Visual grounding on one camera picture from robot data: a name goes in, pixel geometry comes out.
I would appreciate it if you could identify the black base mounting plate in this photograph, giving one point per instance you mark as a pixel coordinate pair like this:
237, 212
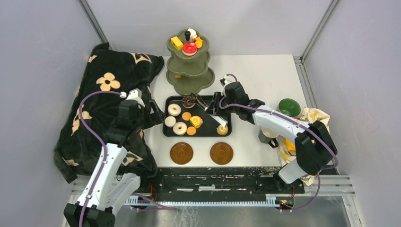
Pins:
256, 179

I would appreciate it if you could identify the green three-tier serving stand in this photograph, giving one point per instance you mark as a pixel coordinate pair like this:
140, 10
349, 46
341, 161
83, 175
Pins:
195, 72

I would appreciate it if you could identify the chocolate sprinkle donut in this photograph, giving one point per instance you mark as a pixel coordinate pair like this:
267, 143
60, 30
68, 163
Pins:
189, 101

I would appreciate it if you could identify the white glazed donut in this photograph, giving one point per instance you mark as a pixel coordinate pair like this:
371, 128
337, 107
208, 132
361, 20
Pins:
180, 128
174, 110

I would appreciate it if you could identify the yellow layered cake slice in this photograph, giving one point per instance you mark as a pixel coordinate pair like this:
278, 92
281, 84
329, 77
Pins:
177, 43

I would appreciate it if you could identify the brown wooden coaster right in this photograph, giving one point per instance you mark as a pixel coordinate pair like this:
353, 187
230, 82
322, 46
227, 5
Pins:
221, 153

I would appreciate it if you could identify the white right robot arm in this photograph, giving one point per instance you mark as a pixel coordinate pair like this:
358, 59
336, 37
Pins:
287, 127

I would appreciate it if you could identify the grey mug white inside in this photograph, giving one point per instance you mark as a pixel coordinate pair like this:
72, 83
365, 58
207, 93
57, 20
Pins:
269, 137

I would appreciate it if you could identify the white cake block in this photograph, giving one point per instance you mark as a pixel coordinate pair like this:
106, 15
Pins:
190, 34

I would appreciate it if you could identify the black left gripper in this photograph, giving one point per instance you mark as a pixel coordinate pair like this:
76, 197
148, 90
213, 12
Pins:
156, 117

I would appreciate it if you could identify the brown wooden coaster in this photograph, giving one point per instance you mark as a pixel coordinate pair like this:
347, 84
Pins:
181, 153
221, 153

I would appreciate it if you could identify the round tan biscuit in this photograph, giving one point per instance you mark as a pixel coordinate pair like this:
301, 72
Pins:
186, 116
191, 131

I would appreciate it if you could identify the yellow cream cupcake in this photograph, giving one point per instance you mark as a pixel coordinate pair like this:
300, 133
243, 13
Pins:
222, 130

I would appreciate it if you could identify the yellow swirl roll cake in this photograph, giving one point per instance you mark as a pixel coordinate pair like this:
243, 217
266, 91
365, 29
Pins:
196, 121

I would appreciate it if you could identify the round tan biscuit upper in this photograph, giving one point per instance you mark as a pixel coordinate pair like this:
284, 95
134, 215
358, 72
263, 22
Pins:
186, 116

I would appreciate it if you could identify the red glazed donut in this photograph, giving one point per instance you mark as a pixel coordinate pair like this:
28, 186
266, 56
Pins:
189, 49

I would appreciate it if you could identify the black rectangular tray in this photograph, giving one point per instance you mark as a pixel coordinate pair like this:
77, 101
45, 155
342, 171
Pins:
209, 125

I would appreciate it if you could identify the steel tongs white handle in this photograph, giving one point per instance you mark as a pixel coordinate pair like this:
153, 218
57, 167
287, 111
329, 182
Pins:
208, 109

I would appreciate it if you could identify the round tan biscuit lower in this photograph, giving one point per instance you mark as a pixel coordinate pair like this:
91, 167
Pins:
191, 131

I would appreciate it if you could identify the white round cake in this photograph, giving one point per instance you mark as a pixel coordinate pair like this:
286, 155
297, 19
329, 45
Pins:
170, 121

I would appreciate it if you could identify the brown wooden coaster left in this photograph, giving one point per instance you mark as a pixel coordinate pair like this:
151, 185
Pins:
181, 153

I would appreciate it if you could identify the black floral plush blanket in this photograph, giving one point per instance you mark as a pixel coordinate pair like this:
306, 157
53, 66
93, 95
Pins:
77, 150

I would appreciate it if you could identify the patterned white yellow cloth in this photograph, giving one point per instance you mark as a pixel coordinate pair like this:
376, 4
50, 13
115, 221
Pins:
311, 150

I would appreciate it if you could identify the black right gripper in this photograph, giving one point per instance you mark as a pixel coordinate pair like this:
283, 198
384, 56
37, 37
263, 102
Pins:
214, 109

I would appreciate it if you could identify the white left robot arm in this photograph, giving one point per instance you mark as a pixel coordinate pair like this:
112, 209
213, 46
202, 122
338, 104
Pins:
99, 203

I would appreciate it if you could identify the orange fish-shaped pastry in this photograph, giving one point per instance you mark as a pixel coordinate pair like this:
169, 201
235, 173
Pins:
198, 42

